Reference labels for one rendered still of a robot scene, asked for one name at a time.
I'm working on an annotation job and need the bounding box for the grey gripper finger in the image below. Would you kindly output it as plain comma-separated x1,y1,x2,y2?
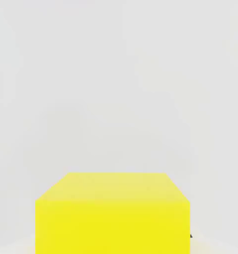
190,233,213,254

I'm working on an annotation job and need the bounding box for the small yellow cube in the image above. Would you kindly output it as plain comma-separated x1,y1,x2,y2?
35,172,191,254

